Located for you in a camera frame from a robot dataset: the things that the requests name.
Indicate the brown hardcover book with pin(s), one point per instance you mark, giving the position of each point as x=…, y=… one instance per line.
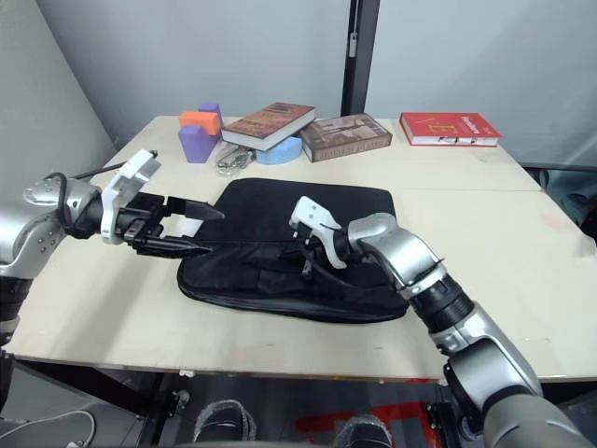
x=270, y=121

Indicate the black vertical post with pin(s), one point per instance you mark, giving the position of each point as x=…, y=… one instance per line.
x=354, y=70

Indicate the orange foam block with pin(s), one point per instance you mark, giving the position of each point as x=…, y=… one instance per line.
x=205, y=121

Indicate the dark brown photo book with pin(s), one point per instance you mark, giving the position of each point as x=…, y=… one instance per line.
x=342, y=135

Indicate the small purple foam block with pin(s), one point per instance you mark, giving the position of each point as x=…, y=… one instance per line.
x=210, y=108

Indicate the red book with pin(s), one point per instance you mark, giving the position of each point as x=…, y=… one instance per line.
x=443, y=126

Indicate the blue foam half disc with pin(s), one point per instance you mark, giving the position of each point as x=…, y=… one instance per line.
x=280, y=154

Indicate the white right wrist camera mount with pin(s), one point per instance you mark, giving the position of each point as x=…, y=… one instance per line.
x=310, y=212

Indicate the dark rounded mesh shape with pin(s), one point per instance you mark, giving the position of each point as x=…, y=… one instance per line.
x=364, y=431
x=224, y=420

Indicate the large purple foam block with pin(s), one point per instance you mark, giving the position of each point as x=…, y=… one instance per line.
x=196, y=144

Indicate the clear bag with metal bits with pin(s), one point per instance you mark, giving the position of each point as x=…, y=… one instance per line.
x=233, y=161

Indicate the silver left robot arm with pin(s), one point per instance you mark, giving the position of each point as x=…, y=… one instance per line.
x=37, y=233

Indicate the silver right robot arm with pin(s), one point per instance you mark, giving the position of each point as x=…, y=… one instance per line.
x=490, y=354

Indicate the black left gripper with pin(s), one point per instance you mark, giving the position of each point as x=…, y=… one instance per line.
x=140, y=219

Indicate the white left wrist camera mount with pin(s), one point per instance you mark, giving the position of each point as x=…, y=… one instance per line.
x=126, y=179

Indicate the dark grey chair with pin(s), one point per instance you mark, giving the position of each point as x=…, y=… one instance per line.
x=564, y=186

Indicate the black laptop bag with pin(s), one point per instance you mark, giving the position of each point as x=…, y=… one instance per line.
x=280, y=205

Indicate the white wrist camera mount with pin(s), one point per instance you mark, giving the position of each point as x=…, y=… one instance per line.
x=126, y=179
x=310, y=212

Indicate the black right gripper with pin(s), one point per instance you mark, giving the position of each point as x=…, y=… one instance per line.
x=311, y=245

